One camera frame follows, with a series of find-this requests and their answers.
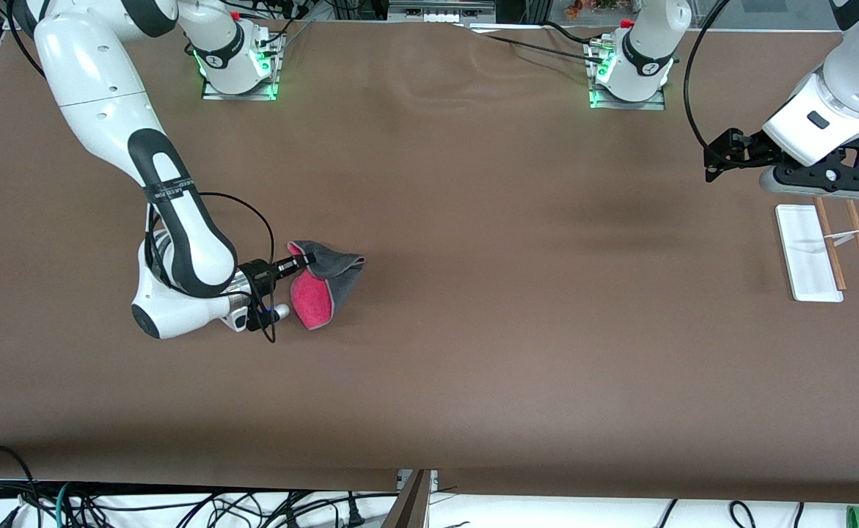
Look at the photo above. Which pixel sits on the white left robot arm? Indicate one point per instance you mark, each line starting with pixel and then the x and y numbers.
pixel 832 103

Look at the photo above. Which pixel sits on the aluminium frame corner bracket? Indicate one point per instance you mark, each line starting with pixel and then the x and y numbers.
pixel 17 20

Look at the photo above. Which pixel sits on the brown metal post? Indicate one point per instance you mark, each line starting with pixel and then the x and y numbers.
pixel 408 502

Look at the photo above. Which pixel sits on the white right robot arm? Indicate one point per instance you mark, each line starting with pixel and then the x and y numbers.
pixel 106 110

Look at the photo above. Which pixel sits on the pink and grey towel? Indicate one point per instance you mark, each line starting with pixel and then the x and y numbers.
pixel 323 282

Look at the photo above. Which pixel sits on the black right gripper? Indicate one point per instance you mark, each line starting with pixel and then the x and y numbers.
pixel 261 273

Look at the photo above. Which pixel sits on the white power strip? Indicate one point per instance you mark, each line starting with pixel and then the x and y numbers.
pixel 440 13

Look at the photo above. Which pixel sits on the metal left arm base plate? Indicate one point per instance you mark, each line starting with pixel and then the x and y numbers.
pixel 653 104

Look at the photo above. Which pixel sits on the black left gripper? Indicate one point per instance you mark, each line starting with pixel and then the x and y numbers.
pixel 746 152

